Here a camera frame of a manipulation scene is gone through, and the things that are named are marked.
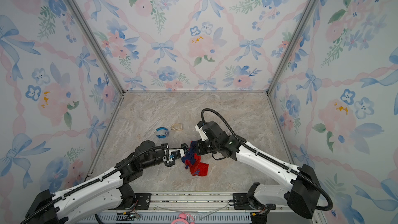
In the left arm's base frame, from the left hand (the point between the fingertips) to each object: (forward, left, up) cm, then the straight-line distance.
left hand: (183, 146), depth 74 cm
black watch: (-2, -1, +2) cm, 3 cm away
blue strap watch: (+17, +17, -17) cm, 29 cm away
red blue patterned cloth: (-4, -4, -6) cm, 8 cm away
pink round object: (-27, -2, -17) cm, 32 cm away
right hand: (0, -5, -1) cm, 5 cm away
